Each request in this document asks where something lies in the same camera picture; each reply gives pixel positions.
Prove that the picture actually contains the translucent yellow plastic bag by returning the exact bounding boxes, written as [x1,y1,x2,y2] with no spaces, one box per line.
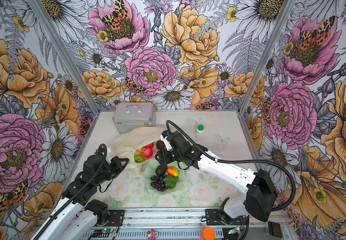
[108,127,164,172]

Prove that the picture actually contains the dark brown fruit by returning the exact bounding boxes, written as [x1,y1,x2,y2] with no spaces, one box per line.
[156,141,166,150]

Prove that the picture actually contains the aluminium frame rail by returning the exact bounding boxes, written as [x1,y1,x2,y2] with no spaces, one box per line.
[32,206,293,240]

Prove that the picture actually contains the white bottle green cap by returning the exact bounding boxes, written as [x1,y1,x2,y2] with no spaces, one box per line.
[196,125,205,140]

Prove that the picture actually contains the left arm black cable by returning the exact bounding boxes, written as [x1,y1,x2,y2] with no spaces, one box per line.
[32,143,108,240]

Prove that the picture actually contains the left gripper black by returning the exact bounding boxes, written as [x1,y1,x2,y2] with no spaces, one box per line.
[95,156,129,185]

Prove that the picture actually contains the red white small object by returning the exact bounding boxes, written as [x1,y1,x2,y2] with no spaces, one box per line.
[147,230,159,240]

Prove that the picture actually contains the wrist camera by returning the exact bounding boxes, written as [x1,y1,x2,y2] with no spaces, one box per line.
[82,155,105,182]
[160,131,189,151]

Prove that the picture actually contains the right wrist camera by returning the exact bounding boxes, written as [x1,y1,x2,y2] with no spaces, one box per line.
[160,131,189,151]

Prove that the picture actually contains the green bumpy fruit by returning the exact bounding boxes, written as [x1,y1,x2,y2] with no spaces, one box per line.
[134,155,146,164]

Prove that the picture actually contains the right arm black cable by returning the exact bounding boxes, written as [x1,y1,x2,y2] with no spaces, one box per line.
[165,119,296,240]

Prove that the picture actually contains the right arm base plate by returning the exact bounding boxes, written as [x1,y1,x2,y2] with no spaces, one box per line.
[205,209,247,226]

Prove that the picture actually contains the light green wavy plate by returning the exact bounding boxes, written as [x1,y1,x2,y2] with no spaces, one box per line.
[144,160,186,195]

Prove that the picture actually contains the black phone device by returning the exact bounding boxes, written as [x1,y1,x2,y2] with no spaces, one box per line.
[265,221,283,239]

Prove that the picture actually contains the dark avocado fruit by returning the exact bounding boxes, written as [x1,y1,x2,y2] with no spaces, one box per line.
[155,164,168,177]

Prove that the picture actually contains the dark purple grape bunch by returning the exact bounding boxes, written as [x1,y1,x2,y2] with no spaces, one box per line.
[151,175,179,192]

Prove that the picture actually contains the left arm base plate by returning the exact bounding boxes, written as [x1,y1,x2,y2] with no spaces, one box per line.
[97,210,125,227]

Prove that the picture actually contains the small yellow orange mango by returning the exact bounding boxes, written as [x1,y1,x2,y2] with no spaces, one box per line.
[167,167,179,177]

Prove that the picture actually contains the silver metal case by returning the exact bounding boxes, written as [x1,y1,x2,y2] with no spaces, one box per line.
[112,102,156,134]

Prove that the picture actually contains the orange round cap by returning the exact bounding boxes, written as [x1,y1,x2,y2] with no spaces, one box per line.
[200,227,216,240]

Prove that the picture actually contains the red pink apple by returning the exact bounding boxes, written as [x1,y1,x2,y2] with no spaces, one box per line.
[143,148,154,159]

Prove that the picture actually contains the crinkled red fruit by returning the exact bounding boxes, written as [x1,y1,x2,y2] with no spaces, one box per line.
[145,143,155,149]

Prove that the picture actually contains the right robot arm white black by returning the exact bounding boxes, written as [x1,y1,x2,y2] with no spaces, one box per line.
[156,140,277,225]

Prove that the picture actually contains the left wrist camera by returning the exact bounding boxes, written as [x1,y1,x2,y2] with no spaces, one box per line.
[82,155,105,182]

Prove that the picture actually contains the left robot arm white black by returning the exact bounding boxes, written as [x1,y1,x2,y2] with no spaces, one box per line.
[32,155,129,240]

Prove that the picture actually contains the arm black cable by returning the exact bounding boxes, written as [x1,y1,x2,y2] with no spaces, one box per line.
[165,119,296,240]
[32,143,108,240]

